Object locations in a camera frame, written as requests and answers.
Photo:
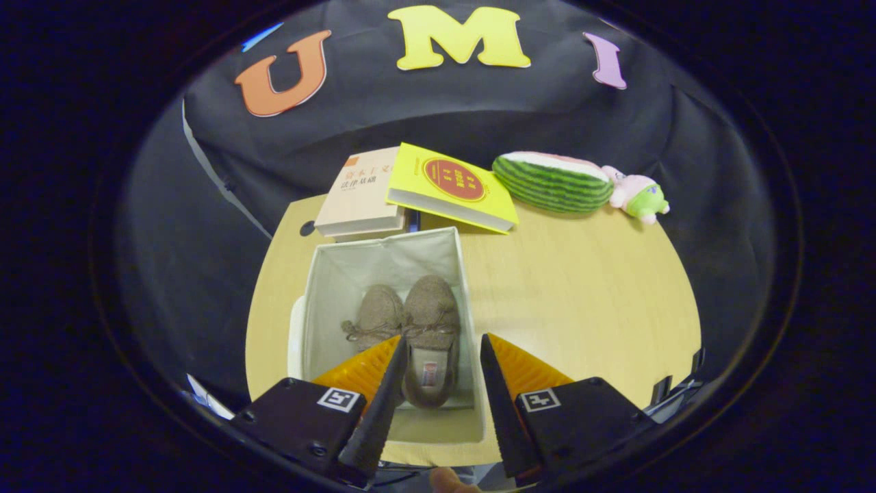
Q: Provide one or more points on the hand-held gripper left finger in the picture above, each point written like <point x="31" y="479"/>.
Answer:
<point x="383" y="411"/>

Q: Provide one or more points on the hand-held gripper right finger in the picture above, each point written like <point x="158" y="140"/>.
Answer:
<point x="503" y="411"/>

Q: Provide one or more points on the brown fuzzy shoe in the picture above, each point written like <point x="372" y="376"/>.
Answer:
<point x="432" y="315"/>
<point x="375" y="315"/>

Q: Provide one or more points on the cream fabric storage box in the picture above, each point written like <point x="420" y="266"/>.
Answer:
<point x="383" y="257"/>

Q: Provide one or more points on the beige book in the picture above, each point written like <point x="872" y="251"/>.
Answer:
<point x="359" y="192"/>

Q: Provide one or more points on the yellow book with red circle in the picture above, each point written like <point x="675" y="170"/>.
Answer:
<point x="452" y="185"/>

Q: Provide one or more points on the watermelon slice plush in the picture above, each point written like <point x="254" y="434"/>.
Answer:
<point x="554" y="183"/>

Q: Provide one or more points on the pink and green plush toy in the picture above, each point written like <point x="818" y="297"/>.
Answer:
<point x="640" y="195"/>

